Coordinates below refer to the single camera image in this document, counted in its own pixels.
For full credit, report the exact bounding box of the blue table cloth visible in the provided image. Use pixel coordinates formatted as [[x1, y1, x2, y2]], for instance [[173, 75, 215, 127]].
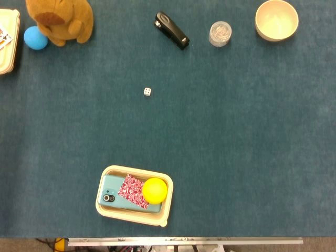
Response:
[[0, 0, 336, 239]]

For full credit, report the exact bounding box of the yellow ball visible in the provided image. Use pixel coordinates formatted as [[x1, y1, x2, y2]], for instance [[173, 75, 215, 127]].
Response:
[[142, 177, 169, 205]]

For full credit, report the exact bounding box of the cream rectangular tray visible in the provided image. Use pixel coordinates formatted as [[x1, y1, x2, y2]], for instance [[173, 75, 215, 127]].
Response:
[[95, 165, 174, 228]]

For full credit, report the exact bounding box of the teal smartphone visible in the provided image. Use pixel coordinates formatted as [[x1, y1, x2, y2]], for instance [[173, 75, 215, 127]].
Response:
[[98, 174, 163, 214]]

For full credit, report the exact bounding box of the black stapler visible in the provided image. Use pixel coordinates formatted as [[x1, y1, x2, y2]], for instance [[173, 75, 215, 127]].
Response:
[[153, 11, 190, 50]]

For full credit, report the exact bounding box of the clear jar of paper clips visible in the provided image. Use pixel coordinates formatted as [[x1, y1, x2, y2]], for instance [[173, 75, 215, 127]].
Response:
[[208, 20, 233, 48]]

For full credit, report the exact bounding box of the brown plush capybara toy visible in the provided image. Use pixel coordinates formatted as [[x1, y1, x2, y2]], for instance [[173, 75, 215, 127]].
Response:
[[25, 0, 95, 47]]

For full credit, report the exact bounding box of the cream bowl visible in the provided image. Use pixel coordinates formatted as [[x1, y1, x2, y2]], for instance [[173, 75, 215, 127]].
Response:
[[255, 0, 299, 42]]

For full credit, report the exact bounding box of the blue ball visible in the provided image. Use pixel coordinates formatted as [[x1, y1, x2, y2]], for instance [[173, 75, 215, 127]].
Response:
[[23, 26, 49, 50]]

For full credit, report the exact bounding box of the cream lidded food container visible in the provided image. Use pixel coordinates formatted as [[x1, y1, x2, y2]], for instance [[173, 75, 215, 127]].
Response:
[[0, 8, 21, 76]]

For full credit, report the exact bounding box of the face-up playing card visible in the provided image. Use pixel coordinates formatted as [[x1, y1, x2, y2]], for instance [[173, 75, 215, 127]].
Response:
[[0, 24, 14, 51]]

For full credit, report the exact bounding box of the aluminium frame rail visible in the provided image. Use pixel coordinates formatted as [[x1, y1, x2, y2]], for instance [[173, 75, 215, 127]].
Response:
[[67, 237, 304, 247]]

